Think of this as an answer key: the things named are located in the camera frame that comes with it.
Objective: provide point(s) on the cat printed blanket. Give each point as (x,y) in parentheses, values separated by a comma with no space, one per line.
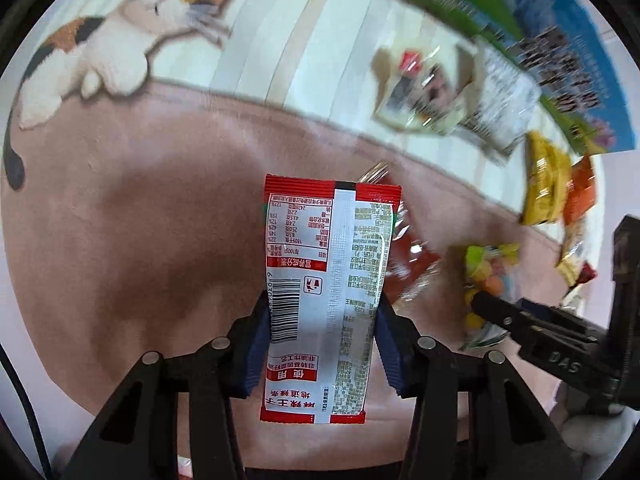
(150,210)

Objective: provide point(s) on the colourful candy bag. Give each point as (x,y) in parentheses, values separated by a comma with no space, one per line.
(487,270)

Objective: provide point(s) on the orange snack packet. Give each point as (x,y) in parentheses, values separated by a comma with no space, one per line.
(582,190)

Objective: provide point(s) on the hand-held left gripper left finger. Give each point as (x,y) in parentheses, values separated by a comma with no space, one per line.
(255,355)

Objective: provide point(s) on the cardboard box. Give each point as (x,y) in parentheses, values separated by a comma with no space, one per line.
(550,10)

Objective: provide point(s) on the clear packet with dark snacks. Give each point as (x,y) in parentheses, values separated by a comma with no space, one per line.
(425,90)

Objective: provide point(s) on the yellow white snack packet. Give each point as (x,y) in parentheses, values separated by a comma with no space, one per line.
(575,250)

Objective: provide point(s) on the red clear snack packet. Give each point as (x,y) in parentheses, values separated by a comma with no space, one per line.
(415,265)

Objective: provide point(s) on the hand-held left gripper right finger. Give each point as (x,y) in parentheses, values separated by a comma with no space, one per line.
(392,355)

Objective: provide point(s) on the white printed snack packet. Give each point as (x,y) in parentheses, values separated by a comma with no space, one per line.
(500,100)

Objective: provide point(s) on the person's right hand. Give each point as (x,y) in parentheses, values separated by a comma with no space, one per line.
(595,435)

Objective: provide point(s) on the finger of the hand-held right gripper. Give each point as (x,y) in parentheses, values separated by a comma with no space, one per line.
(495,310)

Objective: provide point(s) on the red white snack packet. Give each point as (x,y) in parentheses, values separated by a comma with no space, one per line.
(325,260)

